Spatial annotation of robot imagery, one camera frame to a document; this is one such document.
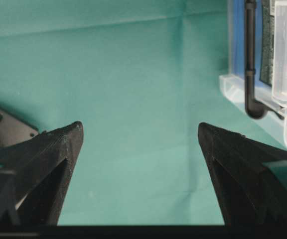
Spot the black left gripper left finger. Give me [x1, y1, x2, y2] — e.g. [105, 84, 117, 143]
[0, 121, 83, 227]

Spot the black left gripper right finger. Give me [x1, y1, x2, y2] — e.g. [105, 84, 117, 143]
[198, 122, 287, 231]

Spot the clear plastic storage case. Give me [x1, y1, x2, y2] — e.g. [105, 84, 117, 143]
[219, 0, 287, 148]

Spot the green table cloth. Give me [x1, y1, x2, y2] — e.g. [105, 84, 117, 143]
[0, 0, 282, 225]

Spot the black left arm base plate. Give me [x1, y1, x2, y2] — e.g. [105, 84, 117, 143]
[0, 107, 39, 149]

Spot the black case latch handle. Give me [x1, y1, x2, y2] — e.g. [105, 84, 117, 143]
[244, 0, 284, 120]

